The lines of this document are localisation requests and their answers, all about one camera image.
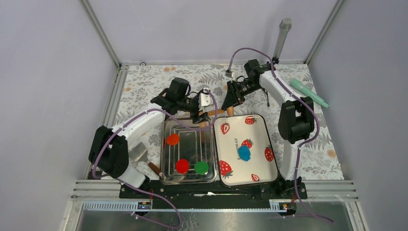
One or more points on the orange dough disc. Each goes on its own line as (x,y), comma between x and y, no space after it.
(173,139)

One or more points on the wooden double-ended dough roller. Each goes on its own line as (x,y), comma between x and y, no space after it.
(228,112)

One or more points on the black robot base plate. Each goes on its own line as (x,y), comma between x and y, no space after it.
(212,195)

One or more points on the green dough disc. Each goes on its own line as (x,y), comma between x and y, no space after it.
(201,167)

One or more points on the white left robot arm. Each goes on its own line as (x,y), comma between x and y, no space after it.
(109,152)

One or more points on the blue dough piece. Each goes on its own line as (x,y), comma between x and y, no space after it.
(244,153)

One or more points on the stainless steel baking tray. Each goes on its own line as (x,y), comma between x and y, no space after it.
(193,146)

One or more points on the white strawberry print tray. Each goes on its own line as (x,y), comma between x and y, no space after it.
(235,131)

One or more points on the silver microphone on stand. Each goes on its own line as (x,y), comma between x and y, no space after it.
(282,38)

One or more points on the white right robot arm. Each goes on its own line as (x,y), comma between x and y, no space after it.
(297,117)

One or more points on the metal spatula wooden handle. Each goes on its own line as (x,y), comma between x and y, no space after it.
(140,154)

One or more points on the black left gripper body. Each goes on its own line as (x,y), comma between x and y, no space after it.
(190,105)

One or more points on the red dough disc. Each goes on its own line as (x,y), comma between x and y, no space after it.
(182,166)

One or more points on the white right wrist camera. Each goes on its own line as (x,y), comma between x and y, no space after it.
(229,74)

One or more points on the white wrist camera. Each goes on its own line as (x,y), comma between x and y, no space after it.
(229,74)
(205,99)

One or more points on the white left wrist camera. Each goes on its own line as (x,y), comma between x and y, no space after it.
(205,99)

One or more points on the mint green handheld tool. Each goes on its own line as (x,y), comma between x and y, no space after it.
(306,91)

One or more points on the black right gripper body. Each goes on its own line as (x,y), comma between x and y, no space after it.
(244,88)

